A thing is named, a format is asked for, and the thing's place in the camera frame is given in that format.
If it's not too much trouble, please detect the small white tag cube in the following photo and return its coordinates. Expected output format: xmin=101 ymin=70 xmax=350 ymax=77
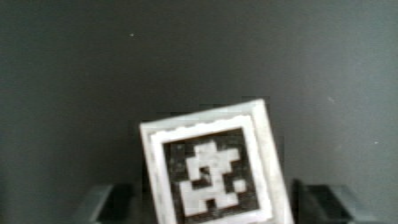
xmin=140 ymin=99 xmax=295 ymax=224

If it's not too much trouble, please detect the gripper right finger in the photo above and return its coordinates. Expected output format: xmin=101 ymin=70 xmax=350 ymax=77
xmin=291 ymin=179 xmax=376 ymax=224

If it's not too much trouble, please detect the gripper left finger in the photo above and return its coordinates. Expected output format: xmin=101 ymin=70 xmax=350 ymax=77
xmin=76 ymin=183 xmax=137 ymax=224

